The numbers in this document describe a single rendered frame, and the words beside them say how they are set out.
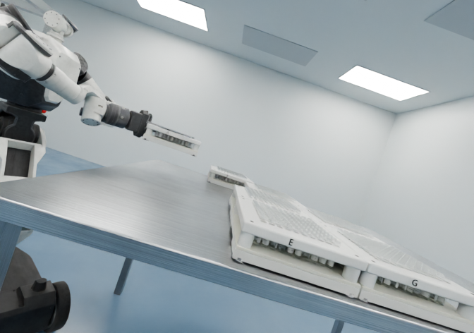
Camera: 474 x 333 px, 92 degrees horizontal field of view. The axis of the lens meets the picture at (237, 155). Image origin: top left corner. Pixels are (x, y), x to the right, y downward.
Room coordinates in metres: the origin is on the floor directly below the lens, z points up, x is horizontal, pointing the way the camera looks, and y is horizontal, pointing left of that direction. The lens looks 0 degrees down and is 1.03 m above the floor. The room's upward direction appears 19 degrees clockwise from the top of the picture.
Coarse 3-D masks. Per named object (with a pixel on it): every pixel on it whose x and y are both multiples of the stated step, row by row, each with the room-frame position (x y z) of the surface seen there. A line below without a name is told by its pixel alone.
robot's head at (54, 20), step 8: (48, 16) 0.96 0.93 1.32; (56, 16) 0.96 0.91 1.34; (48, 24) 0.96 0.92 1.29; (56, 24) 0.96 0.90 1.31; (64, 24) 0.99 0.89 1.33; (48, 32) 0.98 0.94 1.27; (56, 32) 1.00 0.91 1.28; (64, 32) 1.03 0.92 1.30; (72, 32) 1.06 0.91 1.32; (64, 40) 1.04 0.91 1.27
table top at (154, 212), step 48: (0, 192) 0.37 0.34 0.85; (48, 192) 0.43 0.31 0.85; (96, 192) 0.51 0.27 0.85; (144, 192) 0.64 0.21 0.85; (192, 192) 0.84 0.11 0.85; (96, 240) 0.37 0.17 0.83; (144, 240) 0.37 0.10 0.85; (192, 240) 0.44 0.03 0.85; (384, 240) 1.29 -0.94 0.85; (240, 288) 0.38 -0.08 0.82; (288, 288) 0.39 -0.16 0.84
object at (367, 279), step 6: (360, 276) 0.44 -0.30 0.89; (366, 276) 0.43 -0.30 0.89; (372, 276) 0.43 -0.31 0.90; (360, 282) 0.44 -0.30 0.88; (366, 282) 0.43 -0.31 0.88; (372, 282) 0.43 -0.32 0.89; (372, 288) 0.43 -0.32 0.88; (462, 306) 0.45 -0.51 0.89; (468, 306) 0.44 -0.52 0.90; (456, 312) 0.46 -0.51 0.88; (462, 312) 0.45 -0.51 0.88; (468, 312) 0.44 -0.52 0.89; (468, 318) 0.44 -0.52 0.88
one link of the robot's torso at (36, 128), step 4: (4, 116) 0.97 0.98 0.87; (8, 116) 1.00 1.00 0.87; (12, 116) 1.01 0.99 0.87; (0, 120) 0.95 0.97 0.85; (4, 120) 0.95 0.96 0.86; (8, 120) 0.96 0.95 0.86; (12, 120) 0.96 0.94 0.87; (0, 124) 0.94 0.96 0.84; (4, 124) 0.94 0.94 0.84; (8, 124) 0.95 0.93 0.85; (36, 124) 1.05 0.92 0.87; (0, 128) 0.94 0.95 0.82; (32, 128) 1.01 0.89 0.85; (36, 128) 1.03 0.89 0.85; (0, 132) 0.93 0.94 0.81; (36, 132) 1.03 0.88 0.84; (0, 136) 0.94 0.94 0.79; (36, 136) 1.03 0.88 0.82; (36, 140) 1.03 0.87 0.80
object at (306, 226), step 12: (264, 216) 0.46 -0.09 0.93; (276, 216) 0.51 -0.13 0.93; (288, 216) 0.57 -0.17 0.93; (288, 228) 0.45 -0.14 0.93; (300, 228) 0.48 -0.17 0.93; (312, 228) 0.51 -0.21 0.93; (264, 240) 0.46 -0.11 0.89; (324, 240) 0.48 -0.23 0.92; (336, 240) 0.47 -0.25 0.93; (288, 252) 0.46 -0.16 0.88; (300, 252) 0.46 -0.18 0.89; (324, 264) 0.46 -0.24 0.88
